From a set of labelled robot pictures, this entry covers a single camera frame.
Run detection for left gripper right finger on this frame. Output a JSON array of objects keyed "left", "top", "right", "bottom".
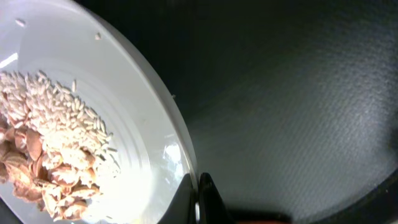
[{"left": 198, "top": 172, "right": 236, "bottom": 224}]

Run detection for rice and nut shell scraps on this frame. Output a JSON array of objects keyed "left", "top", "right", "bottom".
[{"left": 1, "top": 72, "right": 120, "bottom": 221}]

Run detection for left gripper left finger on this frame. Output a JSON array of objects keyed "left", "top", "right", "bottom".
[{"left": 158, "top": 174, "right": 196, "bottom": 224}]

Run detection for grey round plate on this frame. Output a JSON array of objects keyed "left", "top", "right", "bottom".
[{"left": 1, "top": 1, "right": 197, "bottom": 223}]

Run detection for round black serving tray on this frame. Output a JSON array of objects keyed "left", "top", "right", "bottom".
[{"left": 82, "top": 0, "right": 397, "bottom": 223}]

